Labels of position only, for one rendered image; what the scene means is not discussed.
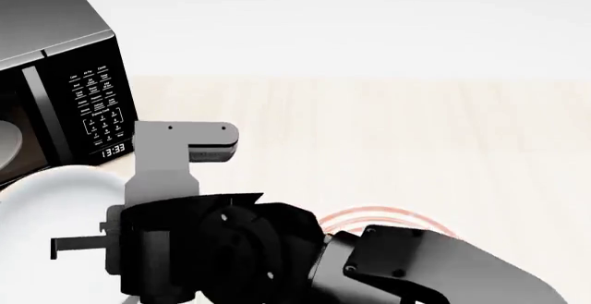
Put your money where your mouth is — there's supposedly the glass microwave turntable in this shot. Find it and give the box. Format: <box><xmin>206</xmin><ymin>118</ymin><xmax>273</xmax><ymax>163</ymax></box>
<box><xmin>0</xmin><ymin>119</ymin><xmax>24</xmax><ymax>181</ymax></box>

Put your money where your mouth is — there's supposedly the white plate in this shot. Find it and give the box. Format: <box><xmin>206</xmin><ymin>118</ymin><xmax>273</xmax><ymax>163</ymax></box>
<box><xmin>0</xmin><ymin>164</ymin><xmax>135</xmax><ymax>304</ymax></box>

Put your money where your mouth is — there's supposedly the black microwave oven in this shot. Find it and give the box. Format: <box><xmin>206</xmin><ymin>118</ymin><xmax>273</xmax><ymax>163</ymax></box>
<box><xmin>0</xmin><ymin>0</ymin><xmax>139</xmax><ymax>188</ymax></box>

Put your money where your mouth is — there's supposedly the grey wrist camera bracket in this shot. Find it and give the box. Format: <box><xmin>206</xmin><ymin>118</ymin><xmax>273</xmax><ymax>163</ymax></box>
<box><xmin>124</xmin><ymin>120</ymin><xmax>240</xmax><ymax>212</ymax></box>

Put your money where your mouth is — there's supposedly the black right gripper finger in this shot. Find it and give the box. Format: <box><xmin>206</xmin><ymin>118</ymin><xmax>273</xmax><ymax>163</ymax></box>
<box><xmin>50</xmin><ymin>235</ymin><xmax>109</xmax><ymax>261</ymax></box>

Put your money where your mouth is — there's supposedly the white bowl with red rings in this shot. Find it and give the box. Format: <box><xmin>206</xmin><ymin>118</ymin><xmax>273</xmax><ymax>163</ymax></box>
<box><xmin>317</xmin><ymin>205</ymin><xmax>463</xmax><ymax>241</ymax></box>

